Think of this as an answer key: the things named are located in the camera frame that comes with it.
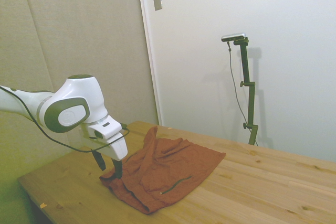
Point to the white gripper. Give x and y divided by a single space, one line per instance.
118 149

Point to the rust red shorts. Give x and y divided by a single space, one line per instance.
168 166

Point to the small orange tape scrap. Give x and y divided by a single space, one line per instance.
42 204

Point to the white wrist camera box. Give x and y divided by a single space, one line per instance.
110 128

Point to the white door frame trim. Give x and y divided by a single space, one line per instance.
149 51

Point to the dark camera stand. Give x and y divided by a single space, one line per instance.
250 98

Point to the grey wall plate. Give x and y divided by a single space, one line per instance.
157 1

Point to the silver camera on stand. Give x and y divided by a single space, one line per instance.
233 36

